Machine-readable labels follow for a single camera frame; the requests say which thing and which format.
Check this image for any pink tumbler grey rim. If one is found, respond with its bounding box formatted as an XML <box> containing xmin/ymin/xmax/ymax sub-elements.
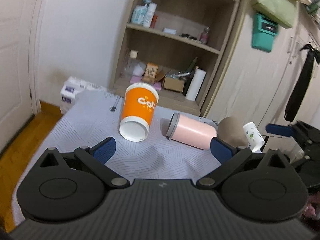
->
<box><xmin>165</xmin><ymin>113</ymin><xmax>217</xmax><ymax>150</ymax></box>

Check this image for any orange paper cup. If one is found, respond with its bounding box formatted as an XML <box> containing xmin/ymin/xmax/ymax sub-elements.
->
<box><xmin>119</xmin><ymin>82</ymin><xmax>159</xmax><ymax>142</ymax></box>

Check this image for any white patterned cup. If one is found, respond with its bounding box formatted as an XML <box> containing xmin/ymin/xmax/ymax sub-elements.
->
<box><xmin>243</xmin><ymin>122</ymin><xmax>265</xmax><ymax>152</ymax></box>

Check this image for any brown taupe cup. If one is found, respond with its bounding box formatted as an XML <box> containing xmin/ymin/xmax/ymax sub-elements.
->
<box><xmin>217</xmin><ymin>116</ymin><xmax>248</xmax><ymax>147</ymax></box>

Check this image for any black ribbon bow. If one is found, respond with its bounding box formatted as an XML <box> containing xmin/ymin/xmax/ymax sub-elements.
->
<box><xmin>284</xmin><ymin>44</ymin><xmax>319</xmax><ymax>122</ymax></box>

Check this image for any white tissue package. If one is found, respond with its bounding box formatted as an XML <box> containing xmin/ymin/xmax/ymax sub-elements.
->
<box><xmin>60</xmin><ymin>76</ymin><xmax>106</xmax><ymax>114</ymax></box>

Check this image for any white paper towel roll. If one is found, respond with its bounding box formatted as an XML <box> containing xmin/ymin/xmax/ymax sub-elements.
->
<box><xmin>185</xmin><ymin>68</ymin><xmax>206</xmax><ymax>101</ymax></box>

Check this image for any pink flat pad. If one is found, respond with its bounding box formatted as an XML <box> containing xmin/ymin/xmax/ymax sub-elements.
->
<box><xmin>130</xmin><ymin>76</ymin><xmax>162</xmax><ymax>91</ymax></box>

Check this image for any clear bottle beige cap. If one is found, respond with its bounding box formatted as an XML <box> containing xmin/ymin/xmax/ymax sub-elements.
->
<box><xmin>121</xmin><ymin>50</ymin><xmax>138</xmax><ymax>79</ymax></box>

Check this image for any brown printed carton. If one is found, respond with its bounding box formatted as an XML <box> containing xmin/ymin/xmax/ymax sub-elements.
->
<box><xmin>142</xmin><ymin>62</ymin><xmax>158</xmax><ymax>84</ymax></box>

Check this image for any small cardboard box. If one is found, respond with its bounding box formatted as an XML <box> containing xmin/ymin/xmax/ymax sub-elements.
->
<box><xmin>155</xmin><ymin>70</ymin><xmax>185</xmax><ymax>92</ymax></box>

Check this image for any pink small bottle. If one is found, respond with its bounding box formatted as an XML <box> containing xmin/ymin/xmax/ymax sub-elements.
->
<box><xmin>200</xmin><ymin>27</ymin><xmax>210</xmax><ymax>44</ymax></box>

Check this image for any green fabric bag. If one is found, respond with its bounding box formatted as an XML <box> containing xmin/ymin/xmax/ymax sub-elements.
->
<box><xmin>252</xmin><ymin>0</ymin><xmax>297</xmax><ymax>29</ymax></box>

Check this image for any wooden shelf unit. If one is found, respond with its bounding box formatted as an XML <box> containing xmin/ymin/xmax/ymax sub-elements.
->
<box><xmin>109</xmin><ymin>0</ymin><xmax>241</xmax><ymax>115</ymax></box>

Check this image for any light blue canister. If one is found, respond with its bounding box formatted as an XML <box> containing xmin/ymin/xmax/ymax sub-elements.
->
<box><xmin>130</xmin><ymin>5</ymin><xmax>148</xmax><ymax>25</ymax></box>

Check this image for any white spray bottle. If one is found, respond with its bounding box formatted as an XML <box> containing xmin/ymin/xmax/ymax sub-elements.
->
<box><xmin>143</xmin><ymin>3</ymin><xmax>157</xmax><ymax>28</ymax></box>

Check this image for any white door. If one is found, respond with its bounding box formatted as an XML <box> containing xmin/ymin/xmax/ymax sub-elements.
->
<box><xmin>1</xmin><ymin>0</ymin><xmax>42</xmax><ymax>150</ymax></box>

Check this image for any teal wall pouch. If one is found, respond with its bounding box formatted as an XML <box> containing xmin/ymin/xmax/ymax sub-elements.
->
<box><xmin>251</xmin><ymin>12</ymin><xmax>278</xmax><ymax>53</ymax></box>

